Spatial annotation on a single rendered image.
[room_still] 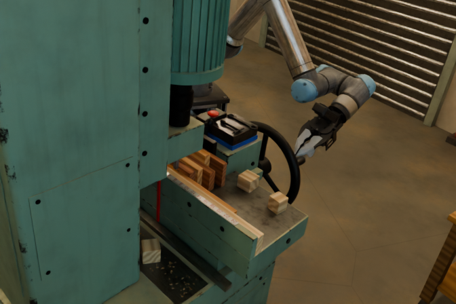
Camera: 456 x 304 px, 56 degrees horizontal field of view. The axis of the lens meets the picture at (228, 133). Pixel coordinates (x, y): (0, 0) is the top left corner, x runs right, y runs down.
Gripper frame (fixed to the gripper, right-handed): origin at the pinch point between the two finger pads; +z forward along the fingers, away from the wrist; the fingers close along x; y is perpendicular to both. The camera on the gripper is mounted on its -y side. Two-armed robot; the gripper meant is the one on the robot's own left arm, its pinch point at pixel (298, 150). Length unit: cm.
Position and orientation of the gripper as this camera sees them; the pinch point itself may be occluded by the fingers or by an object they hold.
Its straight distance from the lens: 128.7
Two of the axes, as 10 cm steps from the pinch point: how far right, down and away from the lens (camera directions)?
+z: -6.9, 6.5, -3.2
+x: -7.0, -4.8, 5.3
